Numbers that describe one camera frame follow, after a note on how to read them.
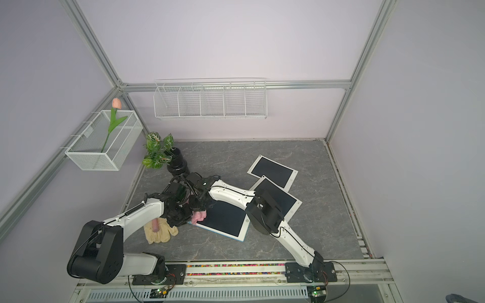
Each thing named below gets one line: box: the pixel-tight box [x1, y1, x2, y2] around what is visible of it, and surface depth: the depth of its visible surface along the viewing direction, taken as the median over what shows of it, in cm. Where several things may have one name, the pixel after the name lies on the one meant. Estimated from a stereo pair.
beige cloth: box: [143, 217, 179, 245], surface depth 84 cm
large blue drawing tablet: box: [188, 200, 251, 242], surface depth 86 cm
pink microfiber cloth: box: [191, 210, 207, 226], surface depth 86 cm
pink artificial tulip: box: [101, 97, 129, 153], surface depth 82 cm
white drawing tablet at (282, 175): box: [246, 154, 299, 192], surface depth 108 cm
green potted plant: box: [142, 131, 175, 170], surface depth 84 cm
